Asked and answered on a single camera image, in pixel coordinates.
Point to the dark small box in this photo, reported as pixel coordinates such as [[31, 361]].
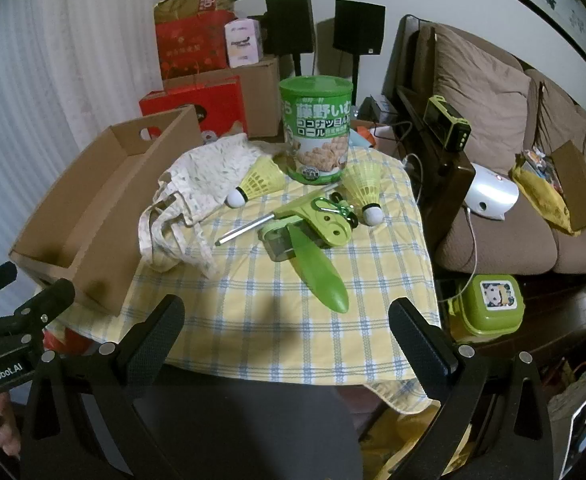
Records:
[[378, 110]]

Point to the black speaker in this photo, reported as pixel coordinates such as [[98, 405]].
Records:
[[289, 25], [359, 27]]

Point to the tall red gift bag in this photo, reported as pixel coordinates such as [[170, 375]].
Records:
[[193, 45]]

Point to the brown sofa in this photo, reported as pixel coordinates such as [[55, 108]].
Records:
[[493, 245]]

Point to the green cookie can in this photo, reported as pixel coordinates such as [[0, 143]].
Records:
[[313, 125]]

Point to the framed wall painting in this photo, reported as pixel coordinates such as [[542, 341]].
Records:
[[538, 5]]

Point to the brown sofa cushion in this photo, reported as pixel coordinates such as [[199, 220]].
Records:
[[478, 105], [563, 115]]

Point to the green lunch box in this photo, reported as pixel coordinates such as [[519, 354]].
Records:
[[488, 305]]

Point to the white pink small box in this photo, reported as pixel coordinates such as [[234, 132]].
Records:
[[244, 42]]

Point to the silver metal rod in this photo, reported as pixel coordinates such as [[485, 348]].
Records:
[[243, 230]]

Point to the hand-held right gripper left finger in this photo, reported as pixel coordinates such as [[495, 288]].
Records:
[[157, 332]]

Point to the closed brown cardboard box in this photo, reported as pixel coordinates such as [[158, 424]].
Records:
[[260, 95]]

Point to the clear green plastic case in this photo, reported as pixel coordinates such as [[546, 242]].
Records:
[[275, 245]]

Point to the orange round object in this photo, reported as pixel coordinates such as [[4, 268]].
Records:
[[68, 340]]

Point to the brown cardboard piece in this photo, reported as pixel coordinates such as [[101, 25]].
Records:
[[575, 185]]

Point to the yellow checkered tablecloth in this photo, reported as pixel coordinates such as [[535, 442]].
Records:
[[253, 305]]

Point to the red gift bag dark oval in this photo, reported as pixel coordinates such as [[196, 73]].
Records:
[[193, 105]]

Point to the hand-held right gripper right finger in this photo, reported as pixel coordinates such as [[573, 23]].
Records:
[[417, 340]]

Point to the green round toy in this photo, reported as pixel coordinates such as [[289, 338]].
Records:
[[318, 270]]

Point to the black speaker stand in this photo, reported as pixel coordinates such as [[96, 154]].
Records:
[[298, 65]]

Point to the yellow bag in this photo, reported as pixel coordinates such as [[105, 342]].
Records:
[[543, 200]]

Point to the white curtain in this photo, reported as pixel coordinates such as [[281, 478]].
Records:
[[48, 85]]

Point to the teal orange small item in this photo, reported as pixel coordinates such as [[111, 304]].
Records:
[[362, 135]]

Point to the green black handheld device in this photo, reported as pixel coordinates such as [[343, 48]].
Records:
[[445, 122]]

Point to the white floral cloth bag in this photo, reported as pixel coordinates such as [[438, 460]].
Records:
[[198, 175]]

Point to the white rounded appliance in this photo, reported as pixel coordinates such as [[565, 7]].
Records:
[[490, 192]]

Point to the brown cardboard box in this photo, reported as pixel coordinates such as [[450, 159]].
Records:
[[260, 95], [98, 220]]

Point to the yellow plastic shuttlecock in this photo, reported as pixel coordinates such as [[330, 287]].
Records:
[[365, 185], [260, 177]]

